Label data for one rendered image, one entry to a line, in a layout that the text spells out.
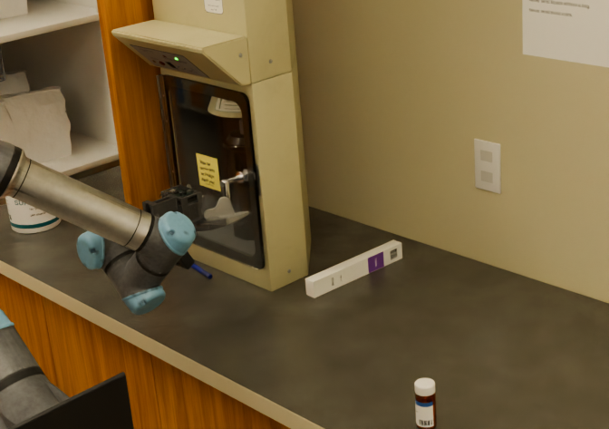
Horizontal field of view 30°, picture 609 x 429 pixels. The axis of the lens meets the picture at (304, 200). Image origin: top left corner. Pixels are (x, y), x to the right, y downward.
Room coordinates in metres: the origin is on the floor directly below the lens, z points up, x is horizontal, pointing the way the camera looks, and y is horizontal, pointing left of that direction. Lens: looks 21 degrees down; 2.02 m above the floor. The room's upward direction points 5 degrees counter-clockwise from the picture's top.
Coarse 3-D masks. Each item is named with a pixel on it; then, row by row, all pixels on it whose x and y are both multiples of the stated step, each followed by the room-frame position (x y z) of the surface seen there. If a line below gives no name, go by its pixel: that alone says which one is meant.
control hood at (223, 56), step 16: (112, 32) 2.41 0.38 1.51; (128, 32) 2.37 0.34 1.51; (144, 32) 2.36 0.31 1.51; (160, 32) 2.35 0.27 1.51; (176, 32) 2.34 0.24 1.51; (192, 32) 2.32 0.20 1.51; (208, 32) 2.31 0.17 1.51; (160, 48) 2.30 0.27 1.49; (176, 48) 2.24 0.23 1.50; (192, 48) 2.20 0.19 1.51; (208, 48) 2.18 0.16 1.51; (224, 48) 2.21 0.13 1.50; (240, 48) 2.23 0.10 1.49; (208, 64) 2.22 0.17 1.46; (224, 64) 2.20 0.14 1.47; (240, 64) 2.23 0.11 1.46; (224, 80) 2.26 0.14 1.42; (240, 80) 2.23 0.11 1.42
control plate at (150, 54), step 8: (136, 48) 2.40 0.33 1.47; (144, 48) 2.36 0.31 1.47; (144, 56) 2.42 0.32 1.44; (152, 56) 2.39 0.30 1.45; (160, 56) 2.35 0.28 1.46; (168, 56) 2.32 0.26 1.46; (176, 56) 2.29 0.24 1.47; (160, 64) 2.41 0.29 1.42; (168, 64) 2.38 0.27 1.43; (176, 64) 2.35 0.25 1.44; (184, 64) 2.31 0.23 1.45; (192, 64) 2.28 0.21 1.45; (184, 72) 2.36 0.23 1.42; (192, 72) 2.33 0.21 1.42; (200, 72) 2.29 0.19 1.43
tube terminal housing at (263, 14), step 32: (160, 0) 2.46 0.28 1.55; (192, 0) 2.38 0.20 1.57; (224, 0) 2.29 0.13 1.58; (256, 0) 2.27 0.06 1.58; (288, 0) 2.40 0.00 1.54; (224, 32) 2.30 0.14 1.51; (256, 32) 2.26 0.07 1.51; (288, 32) 2.32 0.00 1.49; (256, 64) 2.26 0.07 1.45; (288, 64) 2.32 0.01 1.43; (256, 96) 2.25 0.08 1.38; (288, 96) 2.31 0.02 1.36; (256, 128) 2.25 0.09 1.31; (288, 128) 2.31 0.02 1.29; (256, 160) 2.25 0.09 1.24; (288, 160) 2.30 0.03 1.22; (288, 192) 2.30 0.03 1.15; (288, 224) 2.29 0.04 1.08; (192, 256) 2.46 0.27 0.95; (288, 256) 2.29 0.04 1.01
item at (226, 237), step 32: (192, 96) 2.39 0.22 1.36; (224, 96) 2.30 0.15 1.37; (192, 128) 2.40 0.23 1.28; (224, 128) 2.31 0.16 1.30; (192, 160) 2.41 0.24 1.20; (224, 160) 2.32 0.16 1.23; (256, 192) 2.25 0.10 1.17; (256, 224) 2.25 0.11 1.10; (224, 256) 2.35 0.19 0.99; (256, 256) 2.26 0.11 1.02
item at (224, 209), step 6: (222, 198) 2.17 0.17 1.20; (222, 204) 2.17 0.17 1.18; (228, 204) 2.17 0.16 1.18; (210, 210) 2.17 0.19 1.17; (216, 210) 2.17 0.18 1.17; (222, 210) 2.17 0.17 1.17; (228, 210) 2.17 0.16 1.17; (204, 216) 2.16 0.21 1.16; (210, 216) 2.17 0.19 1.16; (216, 216) 2.17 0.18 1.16; (222, 216) 2.17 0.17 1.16; (228, 216) 2.17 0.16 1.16; (234, 216) 2.17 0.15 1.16; (240, 216) 2.18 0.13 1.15; (228, 222) 2.16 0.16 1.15
